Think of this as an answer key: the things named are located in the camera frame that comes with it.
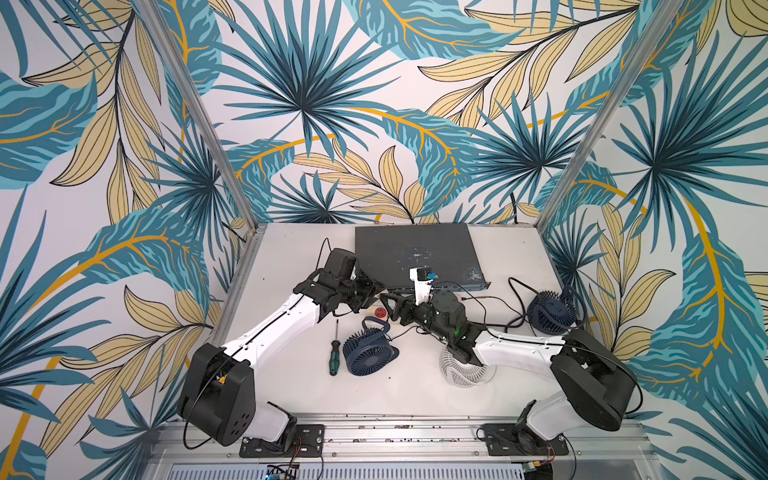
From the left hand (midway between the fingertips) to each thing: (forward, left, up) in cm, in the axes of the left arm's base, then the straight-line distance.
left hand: (387, 290), depth 80 cm
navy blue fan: (0, -49, -11) cm, 51 cm away
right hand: (-7, +4, 0) cm, 8 cm away
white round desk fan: (-19, -20, -9) cm, 29 cm away
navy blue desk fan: (-14, +4, -6) cm, 16 cm away
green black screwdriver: (-14, +14, -16) cm, 26 cm away
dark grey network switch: (+25, 0, -15) cm, 29 cm away
